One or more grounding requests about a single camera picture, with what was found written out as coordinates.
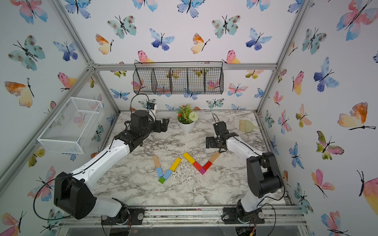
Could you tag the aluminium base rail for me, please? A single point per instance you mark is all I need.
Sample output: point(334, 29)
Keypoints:
point(163, 216)

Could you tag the natural wood block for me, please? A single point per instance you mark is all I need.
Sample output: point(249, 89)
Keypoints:
point(156, 161)
point(214, 157)

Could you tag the white mesh wall basket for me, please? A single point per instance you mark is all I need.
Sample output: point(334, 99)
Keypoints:
point(73, 127)

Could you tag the light blue block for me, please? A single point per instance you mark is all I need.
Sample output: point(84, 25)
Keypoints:
point(159, 172)
point(167, 174)

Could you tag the black wire wall basket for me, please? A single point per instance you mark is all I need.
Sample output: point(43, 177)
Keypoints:
point(179, 78)

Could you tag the flowering potted plant white pot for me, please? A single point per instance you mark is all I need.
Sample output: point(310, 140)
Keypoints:
point(187, 118)

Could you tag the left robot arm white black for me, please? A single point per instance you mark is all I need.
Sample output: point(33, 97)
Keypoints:
point(73, 191)

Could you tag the red block long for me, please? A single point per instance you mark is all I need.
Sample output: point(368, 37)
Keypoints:
point(197, 166)

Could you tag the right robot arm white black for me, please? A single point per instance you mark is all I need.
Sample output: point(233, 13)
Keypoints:
point(263, 176)

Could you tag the magenta cube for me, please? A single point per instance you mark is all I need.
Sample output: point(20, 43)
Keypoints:
point(202, 171)

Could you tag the green cube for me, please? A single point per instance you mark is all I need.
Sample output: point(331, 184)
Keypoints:
point(162, 180)

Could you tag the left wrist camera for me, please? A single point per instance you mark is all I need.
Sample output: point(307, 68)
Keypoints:
point(150, 106)

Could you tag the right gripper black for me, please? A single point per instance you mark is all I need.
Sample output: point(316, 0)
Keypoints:
point(211, 144)

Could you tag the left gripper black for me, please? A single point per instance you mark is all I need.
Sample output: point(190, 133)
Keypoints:
point(164, 125)

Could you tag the yellow block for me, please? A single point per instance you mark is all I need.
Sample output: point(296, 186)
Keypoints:
point(189, 158)
point(175, 164)

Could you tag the red block short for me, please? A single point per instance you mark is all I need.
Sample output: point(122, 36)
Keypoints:
point(207, 165)

